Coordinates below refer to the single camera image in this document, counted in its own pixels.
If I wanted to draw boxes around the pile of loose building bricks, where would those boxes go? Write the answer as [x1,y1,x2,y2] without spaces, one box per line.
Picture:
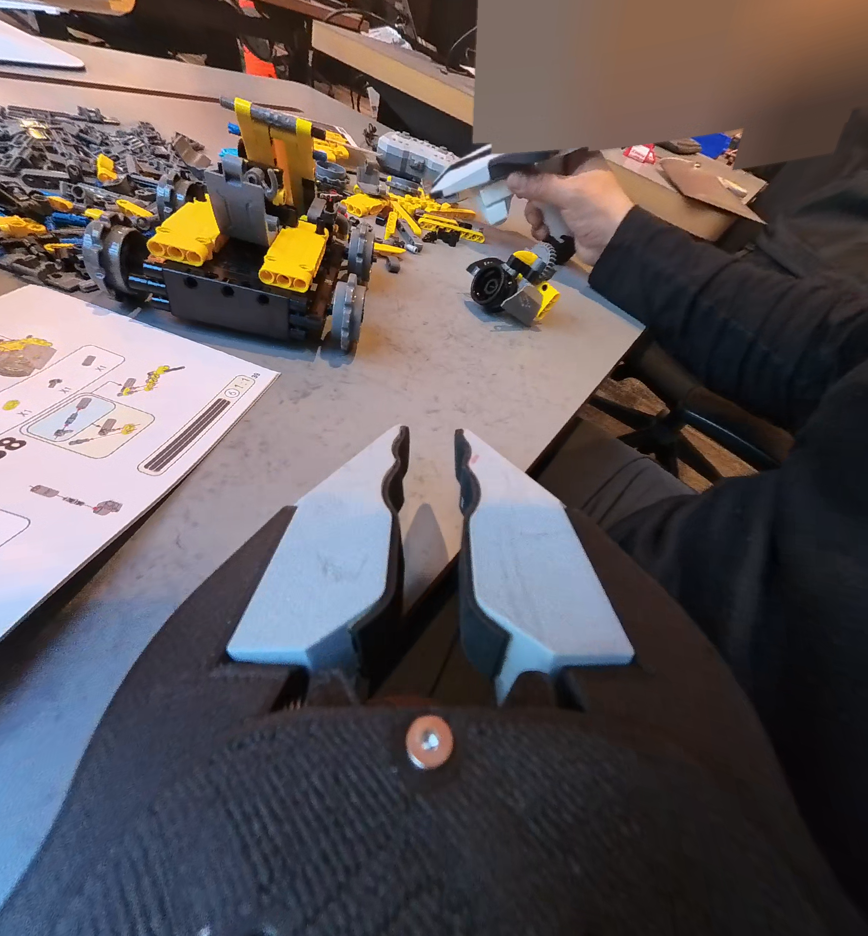
[0,98,487,293]

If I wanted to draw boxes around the person's grey trousers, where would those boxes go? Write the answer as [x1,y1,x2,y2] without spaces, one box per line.
[540,420,698,535]

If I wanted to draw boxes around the grey background desk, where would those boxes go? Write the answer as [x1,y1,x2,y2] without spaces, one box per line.
[311,20,476,125]

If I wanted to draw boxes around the white stand base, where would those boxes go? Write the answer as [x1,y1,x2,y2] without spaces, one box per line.
[0,11,85,72]

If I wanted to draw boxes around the person's right hand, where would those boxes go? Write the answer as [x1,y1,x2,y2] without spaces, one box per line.
[507,164,637,266]

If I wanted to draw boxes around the brown cardboard box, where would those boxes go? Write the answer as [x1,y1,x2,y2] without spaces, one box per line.
[602,146,767,242]

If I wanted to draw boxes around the small yellow brick wheel assembly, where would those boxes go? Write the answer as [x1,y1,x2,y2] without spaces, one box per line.
[466,243,560,326]

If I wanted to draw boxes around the grey battery box brick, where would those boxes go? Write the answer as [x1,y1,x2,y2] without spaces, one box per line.
[375,132,460,184]

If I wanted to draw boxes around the yellow black brick vehicle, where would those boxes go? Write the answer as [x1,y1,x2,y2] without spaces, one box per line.
[83,97,376,355]

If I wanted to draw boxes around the black office chair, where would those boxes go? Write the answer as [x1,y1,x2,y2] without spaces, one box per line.
[587,344,793,476]

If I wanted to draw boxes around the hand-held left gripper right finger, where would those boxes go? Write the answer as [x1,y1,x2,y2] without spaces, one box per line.
[454,429,636,706]

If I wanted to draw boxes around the person's black top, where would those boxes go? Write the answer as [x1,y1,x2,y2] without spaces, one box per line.
[609,95,868,936]

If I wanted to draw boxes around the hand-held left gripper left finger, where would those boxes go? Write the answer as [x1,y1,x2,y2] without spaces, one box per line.
[227,426,411,696]

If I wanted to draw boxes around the white instruction booklet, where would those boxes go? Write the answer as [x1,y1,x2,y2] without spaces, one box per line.
[0,284,281,674]

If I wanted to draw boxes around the person's right forearm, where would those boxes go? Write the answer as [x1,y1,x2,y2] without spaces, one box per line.
[587,205,868,432]

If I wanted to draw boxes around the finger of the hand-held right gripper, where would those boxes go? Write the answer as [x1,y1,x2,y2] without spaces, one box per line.
[430,145,590,198]
[476,177,517,228]

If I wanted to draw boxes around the grey neighbour desk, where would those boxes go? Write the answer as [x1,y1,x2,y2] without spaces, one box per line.
[0,37,365,121]

